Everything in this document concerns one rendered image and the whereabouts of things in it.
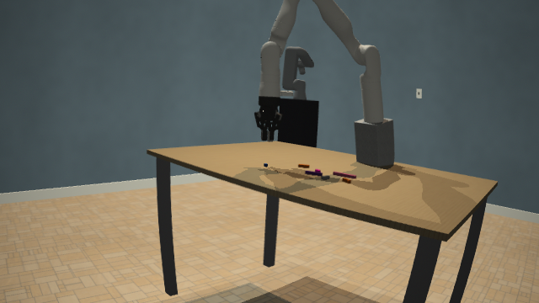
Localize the pink rod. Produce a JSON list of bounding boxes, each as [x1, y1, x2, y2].
[[333, 172, 356, 178]]

